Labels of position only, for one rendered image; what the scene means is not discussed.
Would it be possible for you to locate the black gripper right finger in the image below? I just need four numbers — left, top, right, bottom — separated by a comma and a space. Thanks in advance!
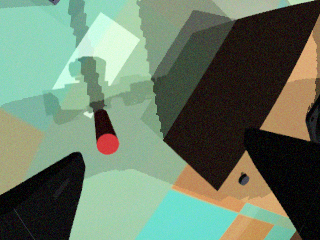
244, 128, 320, 240

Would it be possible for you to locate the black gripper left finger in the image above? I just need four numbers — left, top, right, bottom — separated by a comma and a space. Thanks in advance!
0, 152, 85, 240

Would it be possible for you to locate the red peg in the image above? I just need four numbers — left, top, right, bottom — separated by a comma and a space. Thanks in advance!
93, 109, 119, 155

